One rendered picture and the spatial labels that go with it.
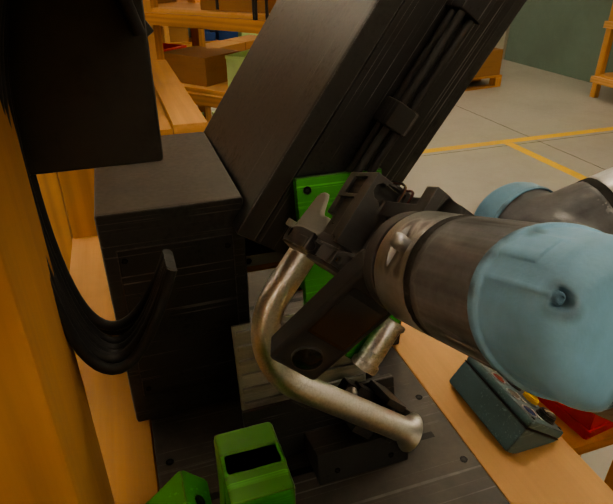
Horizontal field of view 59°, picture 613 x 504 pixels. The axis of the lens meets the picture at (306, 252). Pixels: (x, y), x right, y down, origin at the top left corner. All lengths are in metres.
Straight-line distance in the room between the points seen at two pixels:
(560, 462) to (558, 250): 0.65
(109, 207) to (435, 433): 0.55
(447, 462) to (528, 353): 0.59
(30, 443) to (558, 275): 0.35
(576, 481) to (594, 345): 0.62
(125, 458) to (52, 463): 0.42
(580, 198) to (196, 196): 0.45
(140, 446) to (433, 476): 0.42
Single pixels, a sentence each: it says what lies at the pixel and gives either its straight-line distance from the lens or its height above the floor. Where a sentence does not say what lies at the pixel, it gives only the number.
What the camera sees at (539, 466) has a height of 0.90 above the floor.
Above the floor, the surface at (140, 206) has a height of 1.24.
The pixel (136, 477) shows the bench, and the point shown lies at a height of 0.88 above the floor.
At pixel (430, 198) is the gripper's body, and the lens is 0.37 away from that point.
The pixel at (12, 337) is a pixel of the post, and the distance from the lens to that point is 0.38.
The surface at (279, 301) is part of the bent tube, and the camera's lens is 0.54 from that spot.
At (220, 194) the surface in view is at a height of 1.24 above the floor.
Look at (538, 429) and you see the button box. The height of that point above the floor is 0.94.
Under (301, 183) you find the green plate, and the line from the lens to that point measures 0.66.
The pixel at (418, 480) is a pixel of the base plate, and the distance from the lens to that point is 0.79.
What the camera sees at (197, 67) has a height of 0.84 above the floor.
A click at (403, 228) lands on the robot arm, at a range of 0.33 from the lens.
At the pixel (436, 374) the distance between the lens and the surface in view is 0.94.
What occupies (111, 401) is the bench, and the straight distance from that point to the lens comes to 0.95.
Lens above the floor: 1.51
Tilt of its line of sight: 29 degrees down
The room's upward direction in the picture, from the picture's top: straight up
